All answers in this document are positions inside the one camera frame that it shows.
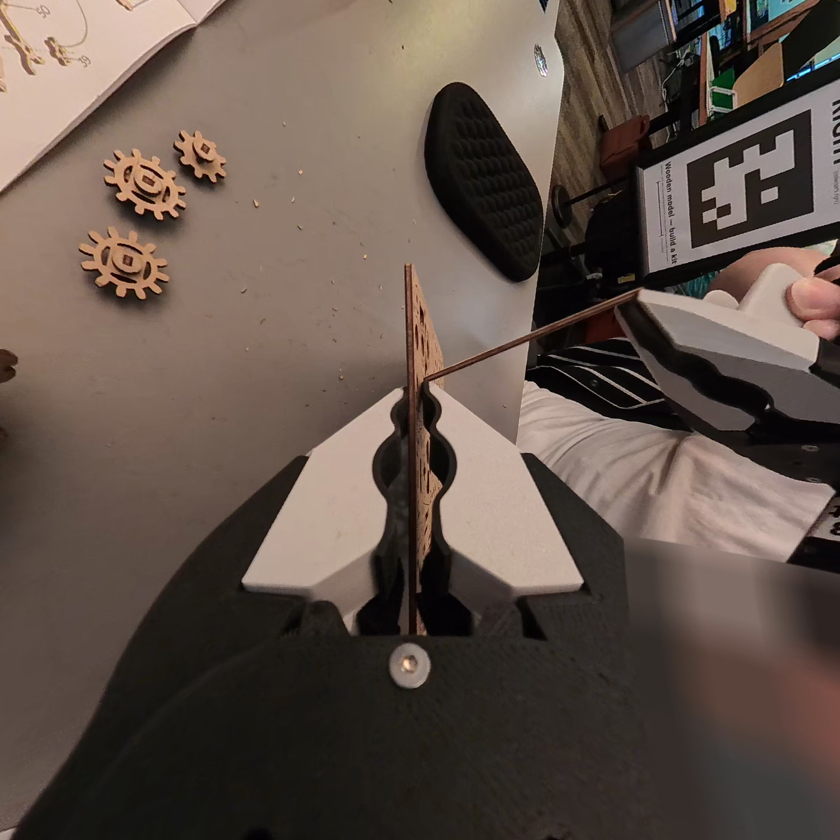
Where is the black floor stand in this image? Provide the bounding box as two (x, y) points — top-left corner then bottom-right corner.
(550, 180), (647, 232)

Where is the white instruction booklet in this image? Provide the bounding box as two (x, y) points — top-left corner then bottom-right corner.
(0, 0), (228, 195)

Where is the black textured pad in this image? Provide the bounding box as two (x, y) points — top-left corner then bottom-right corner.
(424, 81), (546, 284)

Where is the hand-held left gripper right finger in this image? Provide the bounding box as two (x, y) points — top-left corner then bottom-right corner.
(421, 382), (586, 619)

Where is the thin wooden strip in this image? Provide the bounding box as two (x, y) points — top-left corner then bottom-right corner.
(424, 291), (644, 383)

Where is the person's right hand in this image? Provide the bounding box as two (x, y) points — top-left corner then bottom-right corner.
(710, 238), (840, 343)

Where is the small wooden gear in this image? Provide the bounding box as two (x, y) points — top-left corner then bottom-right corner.
(173, 129), (228, 183)

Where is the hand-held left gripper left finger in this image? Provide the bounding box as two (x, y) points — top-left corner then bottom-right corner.
(240, 386), (412, 623)

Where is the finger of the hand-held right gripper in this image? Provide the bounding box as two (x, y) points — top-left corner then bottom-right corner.
(614, 289), (823, 409)
(619, 320), (767, 433)

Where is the person's white shirt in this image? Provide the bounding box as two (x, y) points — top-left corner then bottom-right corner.
(517, 379), (838, 567)

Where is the brown stool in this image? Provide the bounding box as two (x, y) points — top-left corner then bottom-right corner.
(599, 113), (652, 166)

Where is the perforated wooden parts sheet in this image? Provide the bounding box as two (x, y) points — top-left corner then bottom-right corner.
(403, 263), (448, 637)

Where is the wooden model assembly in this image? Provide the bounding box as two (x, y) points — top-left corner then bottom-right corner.
(0, 348), (20, 442)

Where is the green chair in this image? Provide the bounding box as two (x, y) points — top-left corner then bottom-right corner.
(707, 67), (740, 120)

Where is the black striped cloth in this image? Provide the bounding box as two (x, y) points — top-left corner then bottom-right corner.
(530, 336), (691, 432)

